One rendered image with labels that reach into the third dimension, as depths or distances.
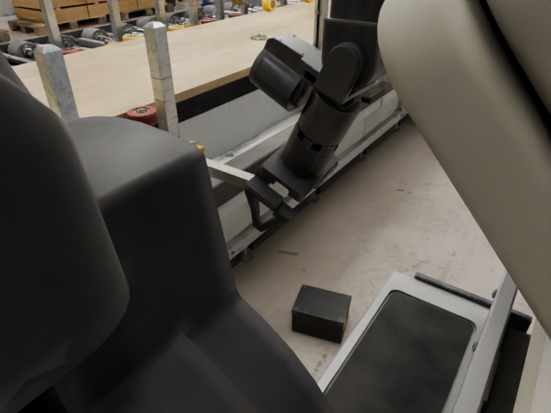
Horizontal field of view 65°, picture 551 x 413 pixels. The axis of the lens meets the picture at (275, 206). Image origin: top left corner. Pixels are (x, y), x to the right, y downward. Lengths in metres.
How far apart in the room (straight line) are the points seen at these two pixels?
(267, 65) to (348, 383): 0.33
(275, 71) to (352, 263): 1.64
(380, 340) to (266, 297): 1.51
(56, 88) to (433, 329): 0.75
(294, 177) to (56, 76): 0.53
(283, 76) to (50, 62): 0.51
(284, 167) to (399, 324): 0.24
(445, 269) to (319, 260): 0.58
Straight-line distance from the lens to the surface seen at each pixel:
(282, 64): 0.49
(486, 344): 0.31
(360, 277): 2.00
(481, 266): 2.23
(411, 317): 0.40
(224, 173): 1.07
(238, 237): 1.92
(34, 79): 1.68
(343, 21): 0.43
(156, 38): 1.03
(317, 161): 0.51
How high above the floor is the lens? 1.32
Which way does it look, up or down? 33 degrees down
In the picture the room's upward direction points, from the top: straight up
